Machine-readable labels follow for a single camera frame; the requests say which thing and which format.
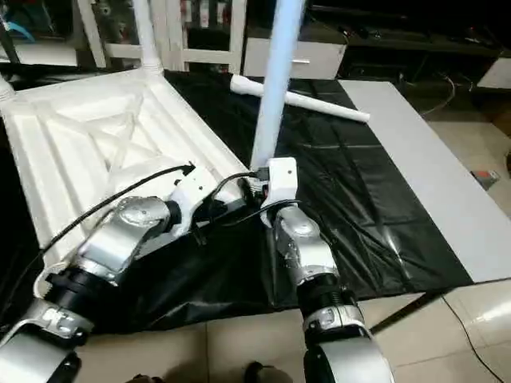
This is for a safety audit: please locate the black plastic work mat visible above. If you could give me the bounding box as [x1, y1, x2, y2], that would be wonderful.
[0, 68, 473, 336]

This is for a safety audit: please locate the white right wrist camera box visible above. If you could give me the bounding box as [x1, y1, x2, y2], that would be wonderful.
[259, 157, 299, 211]

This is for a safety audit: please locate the red grey floor object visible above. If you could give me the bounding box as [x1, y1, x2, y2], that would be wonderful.
[470, 169, 501, 189]

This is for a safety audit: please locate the white plastic children's table top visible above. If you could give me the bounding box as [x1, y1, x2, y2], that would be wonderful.
[0, 68, 250, 269]

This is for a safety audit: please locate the white plastic table leg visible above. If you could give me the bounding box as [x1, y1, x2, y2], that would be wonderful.
[248, 0, 307, 173]
[131, 0, 165, 78]
[0, 75, 17, 102]
[229, 73, 372, 124]

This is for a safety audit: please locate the white glass door cabinet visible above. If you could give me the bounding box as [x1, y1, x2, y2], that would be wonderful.
[76, 0, 249, 73]

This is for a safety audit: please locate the white side table board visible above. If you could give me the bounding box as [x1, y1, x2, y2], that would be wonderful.
[339, 79, 511, 285]

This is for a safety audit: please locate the black metal table leg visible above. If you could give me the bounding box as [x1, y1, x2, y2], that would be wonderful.
[370, 290, 445, 335]

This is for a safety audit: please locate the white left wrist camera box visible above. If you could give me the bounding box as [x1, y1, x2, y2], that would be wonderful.
[166, 164, 217, 237]

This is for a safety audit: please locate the teal plastic object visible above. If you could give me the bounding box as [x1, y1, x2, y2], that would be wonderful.
[0, 22, 38, 45]

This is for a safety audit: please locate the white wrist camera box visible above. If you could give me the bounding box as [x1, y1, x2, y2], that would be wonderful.
[259, 157, 299, 211]
[166, 164, 217, 237]

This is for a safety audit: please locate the white low drawer unit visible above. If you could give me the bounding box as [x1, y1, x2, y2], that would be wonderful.
[243, 36, 349, 81]

